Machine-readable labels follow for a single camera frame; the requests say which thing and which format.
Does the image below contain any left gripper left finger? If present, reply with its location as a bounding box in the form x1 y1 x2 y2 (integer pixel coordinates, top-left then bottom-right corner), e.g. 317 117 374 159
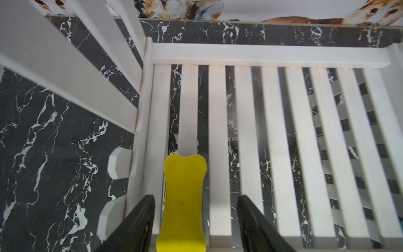
96 195 155 252

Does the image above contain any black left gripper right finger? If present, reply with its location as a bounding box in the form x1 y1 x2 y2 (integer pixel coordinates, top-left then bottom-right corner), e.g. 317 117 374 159
237 195 296 252

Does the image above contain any yellow eraser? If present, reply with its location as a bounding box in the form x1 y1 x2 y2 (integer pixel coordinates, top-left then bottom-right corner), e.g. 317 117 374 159
156 154 207 252

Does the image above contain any white wooden two-tier shelf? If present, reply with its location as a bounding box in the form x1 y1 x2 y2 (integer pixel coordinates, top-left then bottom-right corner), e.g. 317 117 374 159
1 1 403 252

